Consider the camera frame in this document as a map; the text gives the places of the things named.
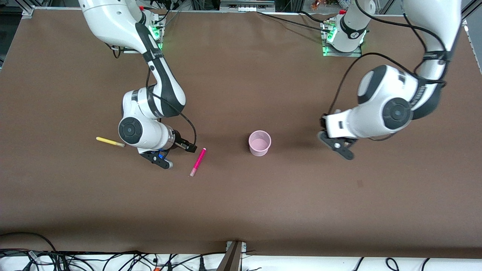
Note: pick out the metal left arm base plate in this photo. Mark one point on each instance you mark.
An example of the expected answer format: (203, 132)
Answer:
(356, 54)

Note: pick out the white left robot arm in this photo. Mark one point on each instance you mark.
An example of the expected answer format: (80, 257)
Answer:
(388, 98)

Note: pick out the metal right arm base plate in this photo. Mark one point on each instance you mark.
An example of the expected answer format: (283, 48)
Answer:
(159, 48)

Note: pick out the pink marker pen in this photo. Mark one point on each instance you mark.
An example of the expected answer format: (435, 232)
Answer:
(198, 162)

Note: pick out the metal frame post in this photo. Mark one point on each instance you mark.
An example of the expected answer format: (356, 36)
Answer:
(231, 259)

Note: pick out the pink plastic cup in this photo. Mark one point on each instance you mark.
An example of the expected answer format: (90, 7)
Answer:
(260, 145)

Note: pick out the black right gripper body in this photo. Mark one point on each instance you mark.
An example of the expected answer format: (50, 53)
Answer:
(182, 143)

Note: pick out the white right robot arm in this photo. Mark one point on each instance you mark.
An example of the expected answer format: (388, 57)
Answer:
(113, 22)

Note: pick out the yellow marker pen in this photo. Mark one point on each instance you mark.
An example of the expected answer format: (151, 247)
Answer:
(109, 141)

